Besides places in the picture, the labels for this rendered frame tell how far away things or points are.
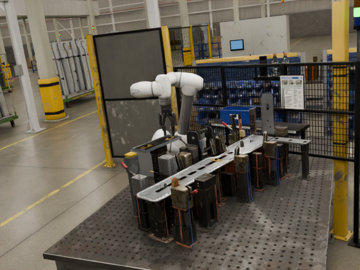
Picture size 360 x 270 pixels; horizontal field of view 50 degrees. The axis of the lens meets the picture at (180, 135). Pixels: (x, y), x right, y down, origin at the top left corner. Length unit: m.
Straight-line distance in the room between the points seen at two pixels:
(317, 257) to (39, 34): 9.15
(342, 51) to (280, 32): 6.43
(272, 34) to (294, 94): 6.31
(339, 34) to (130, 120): 3.37
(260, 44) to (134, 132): 4.97
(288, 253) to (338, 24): 1.84
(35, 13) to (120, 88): 5.18
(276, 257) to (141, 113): 3.78
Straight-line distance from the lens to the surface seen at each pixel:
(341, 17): 3.30
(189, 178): 2.48
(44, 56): 10.43
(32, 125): 9.70
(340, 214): 3.71
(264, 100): 3.29
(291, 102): 3.50
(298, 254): 2.25
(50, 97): 10.46
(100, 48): 5.77
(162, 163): 2.59
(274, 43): 9.72
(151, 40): 5.33
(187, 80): 3.24
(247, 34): 9.83
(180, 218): 2.27
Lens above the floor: 1.91
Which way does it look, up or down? 15 degrees down
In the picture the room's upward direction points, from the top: 6 degrees counter-clockwise
